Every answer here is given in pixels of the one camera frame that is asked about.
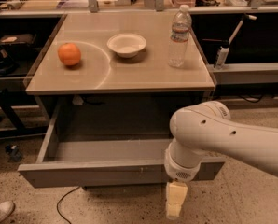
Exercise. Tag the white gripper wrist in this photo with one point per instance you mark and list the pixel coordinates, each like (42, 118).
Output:
(180, 169)

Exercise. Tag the grey workbench shelf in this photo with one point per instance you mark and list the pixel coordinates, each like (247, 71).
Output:
(245, 73)

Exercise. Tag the grey drawer cabinet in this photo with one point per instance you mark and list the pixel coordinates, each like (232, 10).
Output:
(103, 78)

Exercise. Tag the clear plastic water bottle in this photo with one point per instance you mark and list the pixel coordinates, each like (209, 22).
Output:
(179, 35)

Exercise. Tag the white shoe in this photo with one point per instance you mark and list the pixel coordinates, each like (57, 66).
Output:
(6, 209)

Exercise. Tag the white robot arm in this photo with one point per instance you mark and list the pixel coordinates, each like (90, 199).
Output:
(206, 127)

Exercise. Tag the orange fruit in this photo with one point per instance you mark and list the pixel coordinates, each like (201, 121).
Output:
(69, 54)

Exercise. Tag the white bowl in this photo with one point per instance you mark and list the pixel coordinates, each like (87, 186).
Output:
(126, 45)

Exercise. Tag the grey top drawer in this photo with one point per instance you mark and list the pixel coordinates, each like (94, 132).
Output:
(106, 145)

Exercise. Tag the small blue floor object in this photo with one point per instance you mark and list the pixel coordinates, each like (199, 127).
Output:
(13, 152)

